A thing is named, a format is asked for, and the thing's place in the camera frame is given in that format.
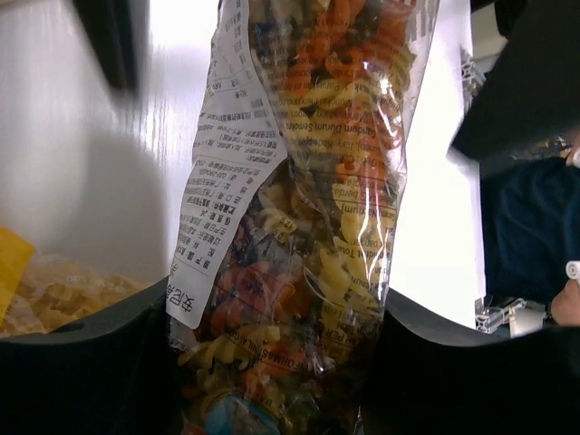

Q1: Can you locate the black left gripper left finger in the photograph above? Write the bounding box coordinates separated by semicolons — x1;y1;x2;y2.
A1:
1;280;178;434

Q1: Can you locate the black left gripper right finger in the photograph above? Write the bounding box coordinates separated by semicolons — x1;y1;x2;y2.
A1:
362;290;579;434

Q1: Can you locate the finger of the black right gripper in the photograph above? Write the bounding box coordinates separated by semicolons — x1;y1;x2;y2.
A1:
72;0;150;93

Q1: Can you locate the fusilli bag with dark label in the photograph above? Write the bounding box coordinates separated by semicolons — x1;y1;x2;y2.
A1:
166;1;439;434

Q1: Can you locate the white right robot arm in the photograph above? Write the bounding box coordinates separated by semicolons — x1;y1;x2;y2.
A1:
72;1;579;161

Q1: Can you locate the yellow fusilli pasta bag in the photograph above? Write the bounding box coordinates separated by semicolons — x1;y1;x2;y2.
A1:
1;227;147;338

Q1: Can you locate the person in dark clothing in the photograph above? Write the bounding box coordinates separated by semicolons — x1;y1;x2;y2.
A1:
480;130;579;326

